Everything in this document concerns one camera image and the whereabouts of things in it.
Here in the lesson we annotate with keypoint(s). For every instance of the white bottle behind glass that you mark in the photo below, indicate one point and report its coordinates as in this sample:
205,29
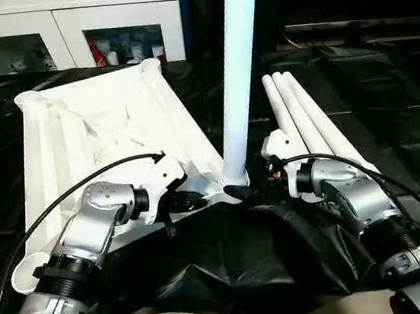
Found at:
111,58

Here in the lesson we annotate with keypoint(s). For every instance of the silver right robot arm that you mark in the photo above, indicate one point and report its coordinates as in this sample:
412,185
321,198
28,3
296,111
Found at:
352,193

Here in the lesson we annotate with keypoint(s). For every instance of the white plastic table leg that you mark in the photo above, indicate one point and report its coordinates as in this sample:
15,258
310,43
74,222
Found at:
296,108
315,106
278,102
237,65

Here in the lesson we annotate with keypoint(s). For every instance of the white glass-door cabinet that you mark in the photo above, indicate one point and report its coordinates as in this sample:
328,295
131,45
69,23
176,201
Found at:
62,18

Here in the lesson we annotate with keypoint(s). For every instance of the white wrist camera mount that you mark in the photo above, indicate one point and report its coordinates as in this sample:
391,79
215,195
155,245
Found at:
283,144
163,178

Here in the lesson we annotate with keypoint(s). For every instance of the black work mat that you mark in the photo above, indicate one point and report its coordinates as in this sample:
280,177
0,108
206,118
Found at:
340,91

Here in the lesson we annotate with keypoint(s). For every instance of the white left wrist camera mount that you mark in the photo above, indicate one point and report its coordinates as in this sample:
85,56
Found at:
163,178

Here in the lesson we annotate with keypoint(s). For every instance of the dark blue upright post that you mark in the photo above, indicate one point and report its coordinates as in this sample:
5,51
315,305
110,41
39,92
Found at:
185,14

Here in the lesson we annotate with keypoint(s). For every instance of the long black bar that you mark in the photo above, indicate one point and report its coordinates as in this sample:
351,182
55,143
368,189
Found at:
362,25

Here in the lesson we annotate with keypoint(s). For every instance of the white plastic table top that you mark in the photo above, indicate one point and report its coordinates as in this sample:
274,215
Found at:
93,114

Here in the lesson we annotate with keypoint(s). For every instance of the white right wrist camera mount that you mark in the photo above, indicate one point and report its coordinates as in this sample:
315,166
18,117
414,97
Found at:
283,144

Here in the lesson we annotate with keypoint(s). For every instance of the white jar behind glass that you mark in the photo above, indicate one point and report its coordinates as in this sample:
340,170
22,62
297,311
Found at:
157,51

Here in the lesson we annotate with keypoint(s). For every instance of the red packet behind glass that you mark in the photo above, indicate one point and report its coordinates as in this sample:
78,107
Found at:
97,54

